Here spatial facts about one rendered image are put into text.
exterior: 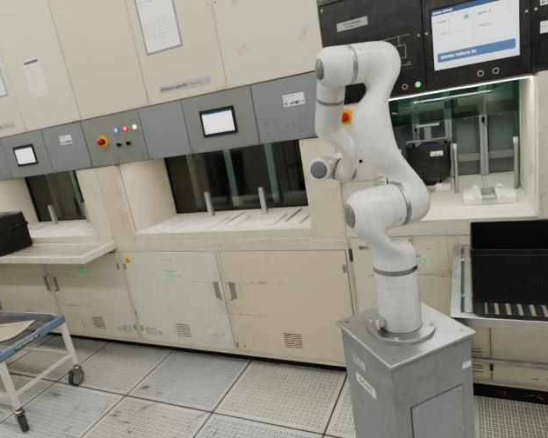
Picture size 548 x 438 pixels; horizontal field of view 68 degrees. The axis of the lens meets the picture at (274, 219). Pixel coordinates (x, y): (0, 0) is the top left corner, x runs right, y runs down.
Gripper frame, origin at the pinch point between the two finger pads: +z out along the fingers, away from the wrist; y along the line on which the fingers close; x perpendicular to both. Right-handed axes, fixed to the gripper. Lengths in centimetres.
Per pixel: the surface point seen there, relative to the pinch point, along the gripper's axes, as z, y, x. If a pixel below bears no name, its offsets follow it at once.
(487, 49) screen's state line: 12, 55, 31
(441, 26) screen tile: 12, 40, 42
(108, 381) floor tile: -19, -158, -120
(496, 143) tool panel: 102, 63, -17
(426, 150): 64, 28, -11
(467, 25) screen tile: 12, 49, 40
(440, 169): 64, 34, -21
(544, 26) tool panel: 12, 72, 35
